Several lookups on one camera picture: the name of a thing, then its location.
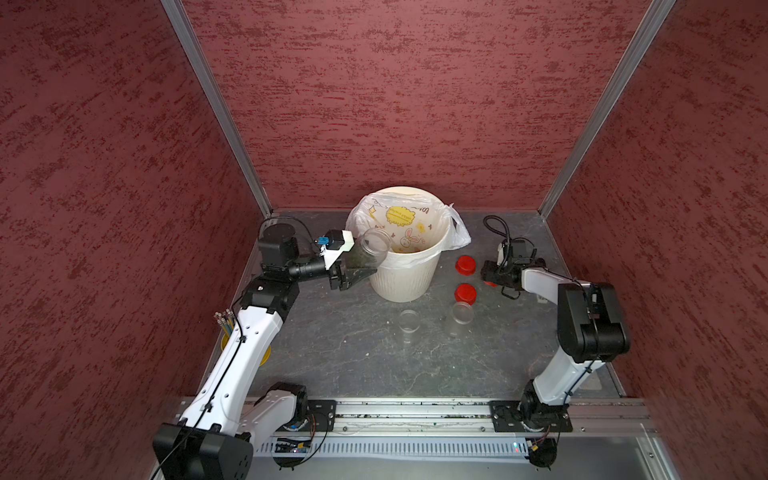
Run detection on clear plastic jar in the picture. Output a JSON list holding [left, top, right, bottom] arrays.
[[446, 302, 475, 337], [397, 309, 421, 344]]

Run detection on dark tea leaves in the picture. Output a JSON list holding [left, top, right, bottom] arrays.
[[345, 245, 378, 269]]

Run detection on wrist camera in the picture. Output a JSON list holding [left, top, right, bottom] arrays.
[[496, 240, 509, 268], [316, 229, 355, 271]]

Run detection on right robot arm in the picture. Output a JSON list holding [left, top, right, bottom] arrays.
[[481, 261, 631, 432]]

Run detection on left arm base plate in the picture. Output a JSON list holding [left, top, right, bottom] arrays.
[[278, 399, 338, 434]]

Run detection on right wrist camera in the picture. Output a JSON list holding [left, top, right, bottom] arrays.
[[496, 240, 509, 268]]

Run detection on white printed bin liner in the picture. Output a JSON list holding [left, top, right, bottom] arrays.
[[346, 186, 471, 269]]

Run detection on yellow pencil cup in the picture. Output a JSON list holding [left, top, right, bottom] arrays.
[[219, 334, 272, 366]]

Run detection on aluminium mounting rail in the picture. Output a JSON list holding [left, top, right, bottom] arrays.
[[170, 395, 658, 438]]

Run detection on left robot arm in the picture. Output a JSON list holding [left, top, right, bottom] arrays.
[[152, 223, 389, 479]]

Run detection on cream plastic waste bin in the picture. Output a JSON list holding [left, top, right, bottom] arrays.
[[350, 186, 452, 304]]

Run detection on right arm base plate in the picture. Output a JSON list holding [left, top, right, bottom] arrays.
[[488, 400, 573, 434]]

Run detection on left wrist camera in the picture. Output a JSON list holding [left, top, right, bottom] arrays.
[[316, 229, 355, 271]]

